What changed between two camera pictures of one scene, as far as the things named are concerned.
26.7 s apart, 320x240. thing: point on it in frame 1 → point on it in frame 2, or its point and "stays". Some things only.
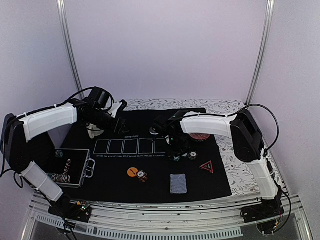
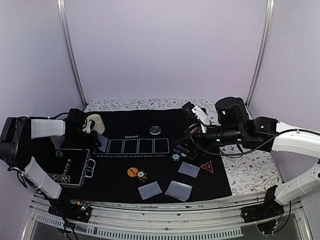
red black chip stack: x=142 y=176 stays
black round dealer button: x=154 y=131 stays
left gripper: x=118 y=127 → x=94 y=140
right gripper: x=186 y=145 → x=191 y=138
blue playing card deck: x=178 y=183 → x=179 y=190
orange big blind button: x=132 y=172 stays
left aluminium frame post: x=64 y=23 stays
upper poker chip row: x=58 y=153 stays
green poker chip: x=176 y=159 stays
